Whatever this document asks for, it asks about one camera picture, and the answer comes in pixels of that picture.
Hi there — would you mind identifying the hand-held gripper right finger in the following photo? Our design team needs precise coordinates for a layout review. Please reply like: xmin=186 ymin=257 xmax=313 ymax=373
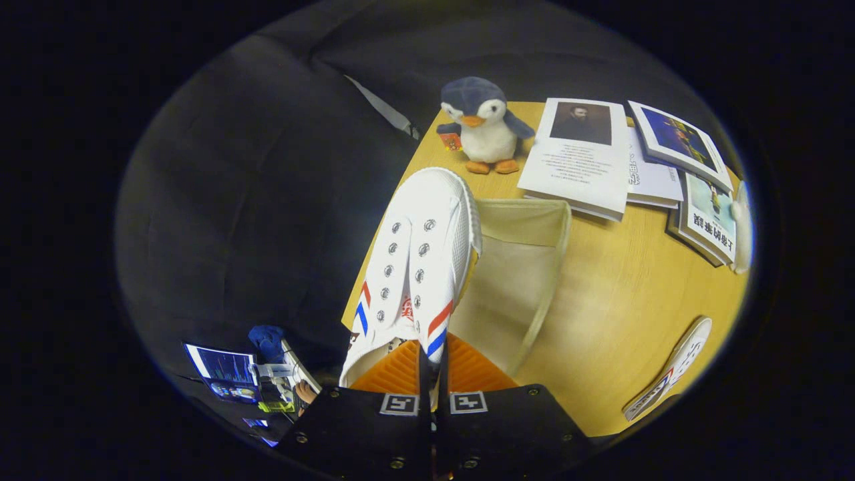
xmin=434 ymin=332 xmax=592 ymax=481

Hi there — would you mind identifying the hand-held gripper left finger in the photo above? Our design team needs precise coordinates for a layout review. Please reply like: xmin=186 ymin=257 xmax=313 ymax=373
xmin=275 ymin=337 xmax=435 ymax=481

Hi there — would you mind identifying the cream fabric storage box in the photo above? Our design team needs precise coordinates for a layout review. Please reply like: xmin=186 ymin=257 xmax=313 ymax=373
xmin=444 ymin=198 xmax=573 ymax=377

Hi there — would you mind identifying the white striped canvas shoe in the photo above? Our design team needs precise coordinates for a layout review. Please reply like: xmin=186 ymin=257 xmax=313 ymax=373
xmin=623 ymin=316 xmax=713 ymax=422
xmin=339 ymin=167 xmax=483 ymax=388

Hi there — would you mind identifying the white flat object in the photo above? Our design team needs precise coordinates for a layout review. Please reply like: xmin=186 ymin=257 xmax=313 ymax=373
xmin=257 ymin=339 xmax=321 ymax=402

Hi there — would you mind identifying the blue cloth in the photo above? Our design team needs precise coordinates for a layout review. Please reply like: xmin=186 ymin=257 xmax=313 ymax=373
xmin=248 ymin=325 xmax=287 ymax=365

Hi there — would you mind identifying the laptop with blue screen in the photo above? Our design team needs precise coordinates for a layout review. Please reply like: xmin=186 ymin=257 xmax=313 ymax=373
xmin=182 ymin=342 xmax=261 ymax=405

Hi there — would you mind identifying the blue penguin plush toy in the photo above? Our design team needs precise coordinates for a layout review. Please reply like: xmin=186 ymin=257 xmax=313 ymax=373
xmin=436 ymin=76 xmax=536 ymax=176

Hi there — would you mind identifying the white portrait cover book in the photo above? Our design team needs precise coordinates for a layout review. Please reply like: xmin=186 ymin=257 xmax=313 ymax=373
xmin=516 ymin=98 xmax=630 ymax=222

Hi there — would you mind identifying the black backdrop cloth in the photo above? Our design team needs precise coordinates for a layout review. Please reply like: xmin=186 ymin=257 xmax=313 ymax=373
xmin=114 ymin=0 xmax=742 ymax=402

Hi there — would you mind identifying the dark edged thick book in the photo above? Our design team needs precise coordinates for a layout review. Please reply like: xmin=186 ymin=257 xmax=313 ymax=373
xmin=665 ymin=207 xmax=729 ymax=269

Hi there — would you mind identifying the cartoon cover book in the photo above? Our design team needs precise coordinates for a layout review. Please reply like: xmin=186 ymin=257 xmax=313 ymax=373
xmin=678 ymin=170 xmax=737 ymax=265

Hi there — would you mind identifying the blue cover book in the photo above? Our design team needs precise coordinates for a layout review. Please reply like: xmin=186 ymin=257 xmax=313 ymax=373
xmin=627 ymin=100 xmax=734 ymax=194

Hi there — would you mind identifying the white duck plush toy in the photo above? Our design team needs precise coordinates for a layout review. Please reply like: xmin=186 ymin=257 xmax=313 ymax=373
xmin=729 ymin=180 xmax=754 ymax=275

